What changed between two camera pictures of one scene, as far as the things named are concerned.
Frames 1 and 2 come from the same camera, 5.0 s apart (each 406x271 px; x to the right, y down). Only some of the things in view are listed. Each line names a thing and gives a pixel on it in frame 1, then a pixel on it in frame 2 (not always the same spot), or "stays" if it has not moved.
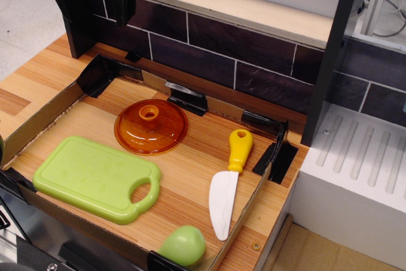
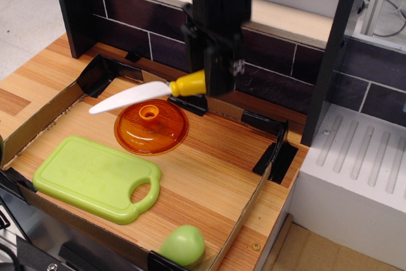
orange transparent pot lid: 151,127 stays
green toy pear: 186,245 stays
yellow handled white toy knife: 223,186 -> 195,82
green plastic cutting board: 94,181 stays
